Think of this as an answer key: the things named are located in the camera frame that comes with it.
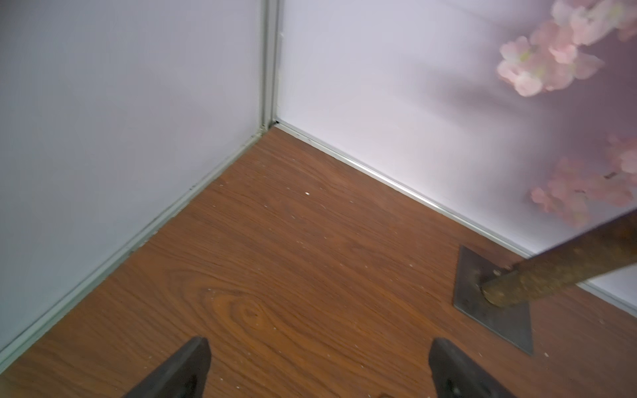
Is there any dark metal tree base plate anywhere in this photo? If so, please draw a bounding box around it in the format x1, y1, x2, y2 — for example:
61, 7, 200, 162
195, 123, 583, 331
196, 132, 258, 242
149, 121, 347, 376
453, 246, 534, 356

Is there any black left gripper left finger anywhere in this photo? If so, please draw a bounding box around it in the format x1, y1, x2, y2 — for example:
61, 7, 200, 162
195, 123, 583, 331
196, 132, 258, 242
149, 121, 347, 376
124, 337, 212, 398

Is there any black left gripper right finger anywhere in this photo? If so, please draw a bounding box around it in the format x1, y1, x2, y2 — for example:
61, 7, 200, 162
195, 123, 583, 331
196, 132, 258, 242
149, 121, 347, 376
429, 338, 516, 398

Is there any pink cherry blossom tree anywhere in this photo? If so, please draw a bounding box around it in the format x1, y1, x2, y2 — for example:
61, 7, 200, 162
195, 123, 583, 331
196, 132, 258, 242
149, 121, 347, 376
480, 1, 636, 307

